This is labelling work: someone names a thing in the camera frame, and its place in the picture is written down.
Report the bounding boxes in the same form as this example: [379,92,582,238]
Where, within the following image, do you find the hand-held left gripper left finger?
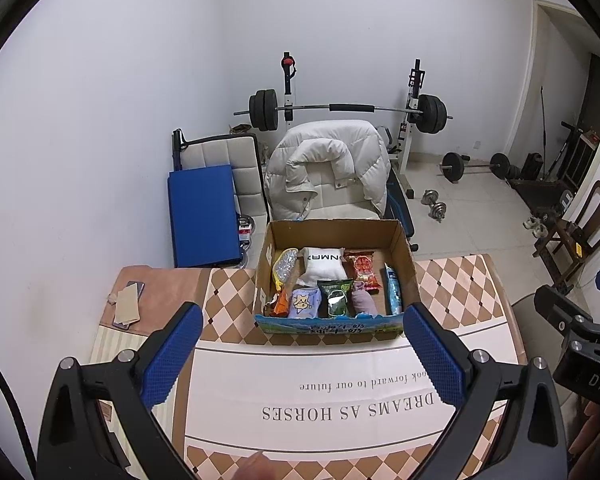
[36,301,216,480]

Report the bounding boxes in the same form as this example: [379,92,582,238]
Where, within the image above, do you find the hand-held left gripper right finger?
[402,302,568,480]

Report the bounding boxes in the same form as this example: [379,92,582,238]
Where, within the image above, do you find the blue white tube packet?
[383,262,404,316]

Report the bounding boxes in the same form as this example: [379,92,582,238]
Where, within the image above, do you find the grey cloth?
[350,281,379,317]

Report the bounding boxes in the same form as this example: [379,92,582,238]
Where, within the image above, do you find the printed cardboard box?
[253,218,421,342]

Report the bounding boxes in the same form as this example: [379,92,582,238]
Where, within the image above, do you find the green snack packet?
[316,279,354,319]

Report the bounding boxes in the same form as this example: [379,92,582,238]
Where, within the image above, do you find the red snack packet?
[343,250,383,294]

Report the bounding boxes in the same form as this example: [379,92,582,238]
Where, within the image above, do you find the orange snack packet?
[265,289,293,318]

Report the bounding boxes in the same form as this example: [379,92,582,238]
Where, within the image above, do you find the purple cartoon snack packet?
[287,285,324,320]

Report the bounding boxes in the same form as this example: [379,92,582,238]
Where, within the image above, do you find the yellow silver snack packet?
[271,247,301,294]

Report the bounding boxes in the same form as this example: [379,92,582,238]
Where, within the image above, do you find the white pillow packet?
[299,246,347,287]

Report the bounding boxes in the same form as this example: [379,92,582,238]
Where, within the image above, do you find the person's right hand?
[567,394,600,480]

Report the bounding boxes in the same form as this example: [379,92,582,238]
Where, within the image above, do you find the person's left hand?
[237,451,277,480]

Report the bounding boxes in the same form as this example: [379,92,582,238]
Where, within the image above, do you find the beige seat chair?
[510,293,539,363]

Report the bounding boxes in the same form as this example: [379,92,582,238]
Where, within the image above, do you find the cream striped table mat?
[87,327,196,480]

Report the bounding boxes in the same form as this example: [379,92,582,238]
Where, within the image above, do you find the brown table mat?
[111,266,214,332]

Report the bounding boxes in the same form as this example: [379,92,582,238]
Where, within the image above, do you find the small cardboard piece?
[115,285,141,326]

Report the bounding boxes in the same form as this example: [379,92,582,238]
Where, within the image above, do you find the smartphone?
[112,280,146,331]

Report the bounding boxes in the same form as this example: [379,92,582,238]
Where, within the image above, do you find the checkered printed tablecloth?
[172,254,527,480]

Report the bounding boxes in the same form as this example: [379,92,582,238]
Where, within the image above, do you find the dark workout bench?
[509,175,577,212]

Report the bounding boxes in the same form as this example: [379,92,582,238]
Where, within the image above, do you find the black weight block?
[522,152,544,181]

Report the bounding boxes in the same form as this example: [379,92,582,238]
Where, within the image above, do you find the blue folding mat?
[167,164,244,269]

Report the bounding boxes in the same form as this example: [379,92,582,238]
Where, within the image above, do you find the red white box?
[237,214,255,251]

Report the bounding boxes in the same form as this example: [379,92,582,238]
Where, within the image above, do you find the short barbell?
[437,151,514,184]

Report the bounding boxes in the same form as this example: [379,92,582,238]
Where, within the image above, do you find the white padded bench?
[171,129,272,228]

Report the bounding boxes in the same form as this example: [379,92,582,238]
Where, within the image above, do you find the white puffer jacket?
[264,120,394,222]

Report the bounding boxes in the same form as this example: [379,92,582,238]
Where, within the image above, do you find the barbell with black plates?
[233,88,455,135]

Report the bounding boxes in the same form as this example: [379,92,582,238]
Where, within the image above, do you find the white barbell rack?
[279,51,432,199]

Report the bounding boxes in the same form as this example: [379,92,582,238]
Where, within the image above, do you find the black metal frame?
[539,85,589,184]

